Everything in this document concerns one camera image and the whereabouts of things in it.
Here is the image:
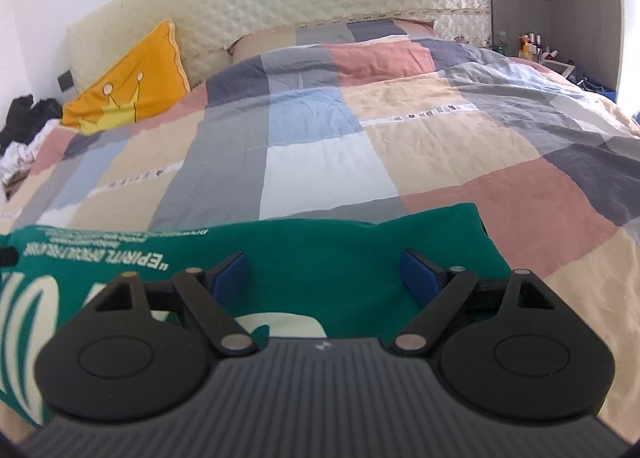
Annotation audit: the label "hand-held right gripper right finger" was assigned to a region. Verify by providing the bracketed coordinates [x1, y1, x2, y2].
[390, 247, 566, 358]

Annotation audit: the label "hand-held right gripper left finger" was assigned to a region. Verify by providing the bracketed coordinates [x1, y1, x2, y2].
[77, 251, 257, 359]

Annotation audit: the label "green zip hoodie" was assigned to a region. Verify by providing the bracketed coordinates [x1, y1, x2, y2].
[0, 202, 512, 431]

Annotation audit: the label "white crumpled clothes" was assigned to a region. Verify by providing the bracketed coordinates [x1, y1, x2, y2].
[0, 119, 62, 185]

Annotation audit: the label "checkered patchwork quilt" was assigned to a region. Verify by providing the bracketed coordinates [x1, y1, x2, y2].
[0, 21, 640, 439]

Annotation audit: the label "yellow crown pillow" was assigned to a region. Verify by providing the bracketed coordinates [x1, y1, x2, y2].
[61, 20, 191, 135]

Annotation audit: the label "brown nightstand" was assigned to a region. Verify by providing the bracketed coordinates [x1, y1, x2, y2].
[2, 167, 32, 202]

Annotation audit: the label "white tablet device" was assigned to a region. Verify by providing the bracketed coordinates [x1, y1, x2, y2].
[545, 60, 577, 80]

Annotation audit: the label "checkered bed pillow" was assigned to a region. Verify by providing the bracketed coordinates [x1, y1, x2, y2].
[227, 17, 437, 62]

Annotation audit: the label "blue tray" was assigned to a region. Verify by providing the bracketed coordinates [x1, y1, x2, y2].
[580, 77, 622, 100]

